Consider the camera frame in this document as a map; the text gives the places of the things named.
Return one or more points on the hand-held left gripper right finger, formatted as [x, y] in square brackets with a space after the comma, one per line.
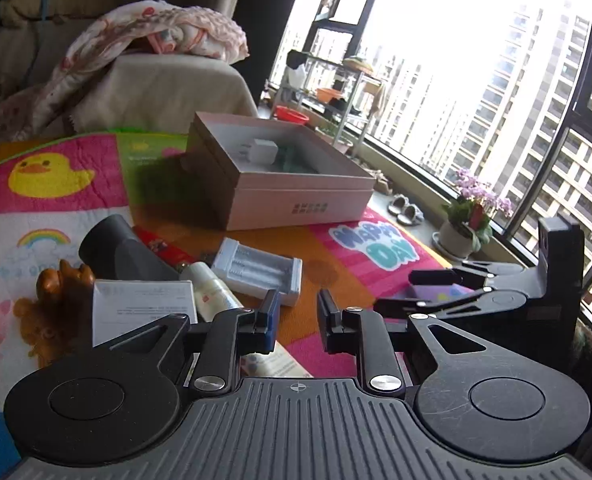
[326, 321]

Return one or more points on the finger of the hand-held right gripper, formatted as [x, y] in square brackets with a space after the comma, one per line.
[416, 306]
[441, 276]

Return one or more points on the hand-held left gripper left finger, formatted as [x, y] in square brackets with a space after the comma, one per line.
[271, 321]

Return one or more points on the white battery charger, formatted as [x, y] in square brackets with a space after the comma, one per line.
[256, 267]

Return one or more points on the white lotion tube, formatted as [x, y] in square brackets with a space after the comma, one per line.
[211, 290]

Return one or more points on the pink cardboard box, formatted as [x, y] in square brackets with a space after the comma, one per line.
[256, 195]

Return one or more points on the red packet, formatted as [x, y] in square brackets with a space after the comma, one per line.
[163, 247]

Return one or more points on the white card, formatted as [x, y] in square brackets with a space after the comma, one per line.
[136, 302]

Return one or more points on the black cylinder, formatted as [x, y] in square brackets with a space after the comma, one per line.
[121, 250]

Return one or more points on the white leaflet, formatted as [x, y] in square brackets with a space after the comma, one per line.
[281, 365]

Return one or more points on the potted purple flowers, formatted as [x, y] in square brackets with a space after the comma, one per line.
[468, 215]

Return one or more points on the small white cube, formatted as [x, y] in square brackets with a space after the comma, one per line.
[263, 151]

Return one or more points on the metal rack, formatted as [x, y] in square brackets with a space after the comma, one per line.
[348, 90]

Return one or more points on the red basin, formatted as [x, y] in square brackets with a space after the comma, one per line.
[292, 114]

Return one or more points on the golden figurine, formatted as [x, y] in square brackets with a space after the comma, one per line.
[63, 282]

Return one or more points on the orange basin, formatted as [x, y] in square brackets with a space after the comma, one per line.
[330, 95]

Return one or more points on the colourful cartoon play mat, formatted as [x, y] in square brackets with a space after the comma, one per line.
[51, 210]

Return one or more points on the white bag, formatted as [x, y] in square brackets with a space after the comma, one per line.
[295, 72]

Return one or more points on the beige sofa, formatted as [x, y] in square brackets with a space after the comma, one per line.
[176, 90]

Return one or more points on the pink printed blanket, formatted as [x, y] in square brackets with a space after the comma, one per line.
[126, 30]

